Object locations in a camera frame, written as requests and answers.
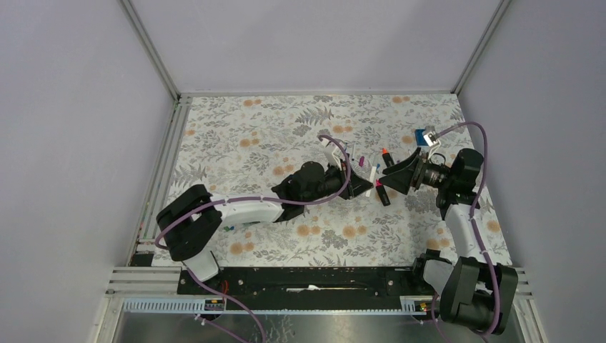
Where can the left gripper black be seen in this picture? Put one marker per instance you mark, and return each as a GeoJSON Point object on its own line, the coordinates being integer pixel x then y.
{"type": "Point", "coordinates": [356, 186]}

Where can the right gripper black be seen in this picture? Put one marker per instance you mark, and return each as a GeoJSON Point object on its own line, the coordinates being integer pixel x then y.
{"type": "Point", "coordinates": [409, 174]}

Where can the white grey marker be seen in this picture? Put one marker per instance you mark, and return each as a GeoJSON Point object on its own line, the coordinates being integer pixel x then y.
{"type": "Point", "coordinates": [371, 180]}

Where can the black highlighter orange cap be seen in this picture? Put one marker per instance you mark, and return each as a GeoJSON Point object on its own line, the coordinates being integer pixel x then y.
{"type": "Point", "coordinates": [387, 158]}

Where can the black highlighter pink cap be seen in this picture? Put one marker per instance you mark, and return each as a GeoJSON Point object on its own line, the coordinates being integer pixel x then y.
{"type": "Point", "coordinates": [382, 194]}

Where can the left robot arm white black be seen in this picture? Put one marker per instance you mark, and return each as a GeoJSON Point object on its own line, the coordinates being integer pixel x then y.
{"type": "Point", "coordinates": [189, 222]}

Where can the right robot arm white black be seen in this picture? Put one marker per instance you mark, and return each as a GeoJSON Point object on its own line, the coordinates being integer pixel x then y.
{"type": "Point", "coordinates": [474, 292]}

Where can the floral patterned table mat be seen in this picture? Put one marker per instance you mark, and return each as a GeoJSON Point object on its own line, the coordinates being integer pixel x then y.
{"type": "Point", "coordinates": [245, 145]}

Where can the blue box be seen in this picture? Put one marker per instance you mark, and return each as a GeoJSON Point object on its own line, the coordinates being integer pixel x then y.
{"type": "Point", "coordinates": [419, 137]}

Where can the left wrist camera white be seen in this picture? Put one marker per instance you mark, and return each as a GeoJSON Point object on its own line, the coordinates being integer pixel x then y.
{"type": "Point", "coordinates": [336, 153]}

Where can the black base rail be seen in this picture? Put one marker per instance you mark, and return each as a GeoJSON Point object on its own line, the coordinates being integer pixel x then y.
{"type": "Point", "coordinates": [314, 290]}

